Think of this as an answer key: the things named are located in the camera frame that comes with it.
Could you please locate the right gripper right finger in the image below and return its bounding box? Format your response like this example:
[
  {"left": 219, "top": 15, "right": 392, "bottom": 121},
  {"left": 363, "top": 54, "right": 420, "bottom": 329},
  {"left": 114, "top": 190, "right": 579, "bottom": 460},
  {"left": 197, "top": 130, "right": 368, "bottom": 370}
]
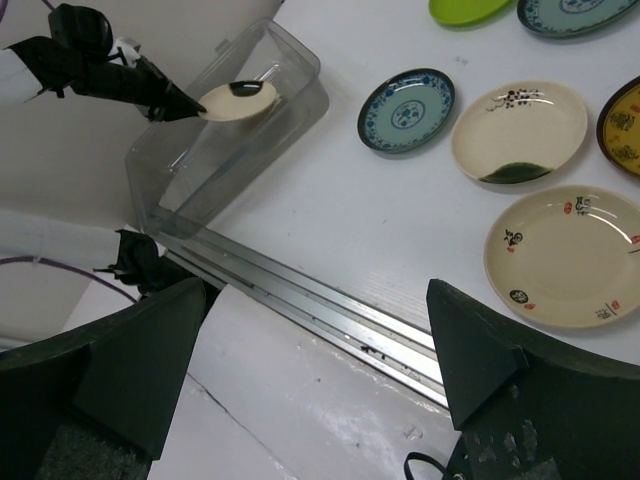
[{"left": 426, "top": 279, "right": 639, "bottom": 479}]

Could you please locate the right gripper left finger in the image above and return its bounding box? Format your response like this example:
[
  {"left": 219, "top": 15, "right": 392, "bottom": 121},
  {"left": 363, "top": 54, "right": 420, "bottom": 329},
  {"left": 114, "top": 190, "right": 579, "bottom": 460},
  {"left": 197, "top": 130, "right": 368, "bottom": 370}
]
[{"left": 1, "top": 279, "right": 206, "bottom": 479}]

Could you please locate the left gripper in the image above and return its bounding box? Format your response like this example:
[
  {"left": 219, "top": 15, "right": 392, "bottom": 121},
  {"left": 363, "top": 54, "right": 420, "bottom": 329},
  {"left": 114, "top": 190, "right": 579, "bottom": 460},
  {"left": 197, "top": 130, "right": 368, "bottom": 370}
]
[{"left": 69, "top": 54, "right": 206, "bottom": 122}]

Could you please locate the cream plate with black patch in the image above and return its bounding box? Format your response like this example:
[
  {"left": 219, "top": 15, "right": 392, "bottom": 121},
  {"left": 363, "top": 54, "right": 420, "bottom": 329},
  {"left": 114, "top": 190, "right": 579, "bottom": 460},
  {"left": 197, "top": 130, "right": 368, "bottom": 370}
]
[{"left": 198, "top": 80, "right": 279, "bottom": 122}]

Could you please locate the cream plate with small motifs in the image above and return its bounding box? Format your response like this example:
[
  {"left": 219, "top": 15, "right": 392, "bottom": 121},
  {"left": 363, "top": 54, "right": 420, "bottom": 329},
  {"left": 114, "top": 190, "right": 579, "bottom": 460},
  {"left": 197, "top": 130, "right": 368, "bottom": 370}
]
[{"left": 483, "top": 185, "right": 639, "bottom": 329}]

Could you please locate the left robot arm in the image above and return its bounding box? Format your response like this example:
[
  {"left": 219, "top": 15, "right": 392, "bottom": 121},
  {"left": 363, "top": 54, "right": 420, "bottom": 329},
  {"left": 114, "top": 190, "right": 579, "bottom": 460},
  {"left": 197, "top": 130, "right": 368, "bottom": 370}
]
[{"left": 1, "top": 3, "right": 205, "bottom": 298}]

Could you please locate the clear plastic bin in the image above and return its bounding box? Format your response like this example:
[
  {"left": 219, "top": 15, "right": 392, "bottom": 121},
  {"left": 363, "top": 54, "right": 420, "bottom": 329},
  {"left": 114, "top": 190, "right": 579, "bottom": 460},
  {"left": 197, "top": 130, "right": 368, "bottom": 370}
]
[{"left": 125, "top": 19, "right": 329, "bottom": 239}]

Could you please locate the blue patterned plate near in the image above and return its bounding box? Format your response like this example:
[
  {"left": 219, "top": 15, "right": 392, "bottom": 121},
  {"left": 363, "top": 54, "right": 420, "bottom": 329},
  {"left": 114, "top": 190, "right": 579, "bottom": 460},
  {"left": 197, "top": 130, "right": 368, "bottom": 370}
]
[{"left": 356, "top": 68, "right": 456, "bottom": 154}]

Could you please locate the blue patterned plate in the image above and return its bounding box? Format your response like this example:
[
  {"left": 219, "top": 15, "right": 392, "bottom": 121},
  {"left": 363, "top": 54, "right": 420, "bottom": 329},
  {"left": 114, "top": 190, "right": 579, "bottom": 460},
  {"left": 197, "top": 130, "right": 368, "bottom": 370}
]
[
  {"left": 516, "top": 0, "right": 639, "bottom": 39},
  {"left": 356, "top": 68, "right": 456, "bottom": 154}
]

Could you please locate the cream plate with flower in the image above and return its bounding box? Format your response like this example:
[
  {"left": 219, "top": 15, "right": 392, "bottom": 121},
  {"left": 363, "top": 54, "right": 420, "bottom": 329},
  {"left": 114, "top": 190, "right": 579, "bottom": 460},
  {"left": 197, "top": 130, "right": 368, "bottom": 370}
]
[{"left": 451, "top": 80, "right": 589, "bottom": 185}]

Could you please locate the green plate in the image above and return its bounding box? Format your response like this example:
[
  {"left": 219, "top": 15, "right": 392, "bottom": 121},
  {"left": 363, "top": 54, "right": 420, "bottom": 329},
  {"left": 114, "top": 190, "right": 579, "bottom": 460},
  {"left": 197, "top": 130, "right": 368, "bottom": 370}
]
[{"left": 428, "top": 0, "right": 511, "bottom": 28}]

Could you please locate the yellow brown patterned plate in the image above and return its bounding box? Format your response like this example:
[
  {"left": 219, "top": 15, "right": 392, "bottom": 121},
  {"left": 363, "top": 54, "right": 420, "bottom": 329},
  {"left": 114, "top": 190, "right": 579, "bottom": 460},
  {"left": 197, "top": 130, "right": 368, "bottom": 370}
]
[{"left": 596, "top": 77, "right": 639, "bottom": 179}]

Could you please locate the blue patterned plate far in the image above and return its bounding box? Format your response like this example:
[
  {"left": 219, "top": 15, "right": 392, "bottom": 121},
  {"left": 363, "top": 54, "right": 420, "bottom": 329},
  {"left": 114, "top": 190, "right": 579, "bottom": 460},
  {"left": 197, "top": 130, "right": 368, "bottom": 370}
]
[{"left": 516, "top": 0, "right": 639, "bottom": 39}]

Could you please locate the aluminium rail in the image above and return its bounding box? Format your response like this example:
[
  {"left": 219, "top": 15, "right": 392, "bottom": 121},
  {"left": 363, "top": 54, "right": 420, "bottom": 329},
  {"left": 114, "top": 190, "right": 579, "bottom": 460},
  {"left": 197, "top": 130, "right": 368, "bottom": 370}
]
[{"left": 146, "top": 207, "right": 448, "bottom": 407}]

